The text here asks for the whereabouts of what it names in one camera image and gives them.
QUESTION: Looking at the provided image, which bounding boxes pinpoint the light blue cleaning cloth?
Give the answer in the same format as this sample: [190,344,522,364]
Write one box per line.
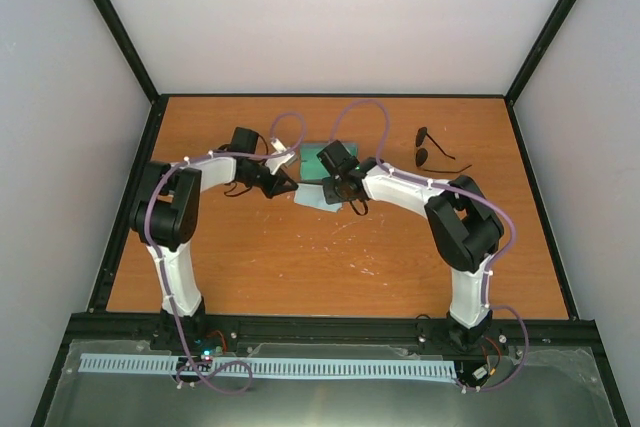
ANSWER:
[294,183,342,213]

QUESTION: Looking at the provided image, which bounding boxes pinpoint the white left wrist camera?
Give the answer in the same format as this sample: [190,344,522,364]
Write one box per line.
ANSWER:
[264,138,297,175]

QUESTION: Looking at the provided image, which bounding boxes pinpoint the dark round sunglasses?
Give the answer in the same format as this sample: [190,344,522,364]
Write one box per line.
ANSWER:
[414,126,473,174]

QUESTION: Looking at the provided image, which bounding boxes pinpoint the grey-blue glasses case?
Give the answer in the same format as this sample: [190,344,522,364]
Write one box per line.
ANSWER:
[299,140,359,184]

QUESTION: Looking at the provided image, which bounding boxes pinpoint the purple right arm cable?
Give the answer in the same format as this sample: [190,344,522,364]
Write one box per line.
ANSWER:
[329,98,530,394]

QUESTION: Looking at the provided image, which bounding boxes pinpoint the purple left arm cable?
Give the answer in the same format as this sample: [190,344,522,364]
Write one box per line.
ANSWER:
[142,111,307,395]

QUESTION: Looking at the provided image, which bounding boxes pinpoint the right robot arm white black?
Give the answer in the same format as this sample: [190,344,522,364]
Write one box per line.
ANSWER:
[317,141,504,352]

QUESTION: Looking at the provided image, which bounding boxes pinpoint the black corner frame post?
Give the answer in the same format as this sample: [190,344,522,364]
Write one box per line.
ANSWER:
[504,0,610,104]
[62,0,162,104]

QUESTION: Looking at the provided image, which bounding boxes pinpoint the light blue slotted cable duct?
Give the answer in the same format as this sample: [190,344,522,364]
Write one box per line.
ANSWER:
[78,353,456,382]

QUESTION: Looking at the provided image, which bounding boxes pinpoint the black right corner frame post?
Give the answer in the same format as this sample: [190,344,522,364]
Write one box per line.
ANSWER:
[504,0,610,104]

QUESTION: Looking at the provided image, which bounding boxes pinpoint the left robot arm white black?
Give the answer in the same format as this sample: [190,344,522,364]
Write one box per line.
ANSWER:
[129,127,297,350]

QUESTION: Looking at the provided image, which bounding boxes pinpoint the black mounting rail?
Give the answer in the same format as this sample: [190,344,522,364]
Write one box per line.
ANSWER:
[62,312,604,358]

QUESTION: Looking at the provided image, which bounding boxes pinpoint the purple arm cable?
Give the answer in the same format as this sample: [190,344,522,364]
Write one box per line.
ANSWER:
[142,111,307,395]
[329,98,530,394]

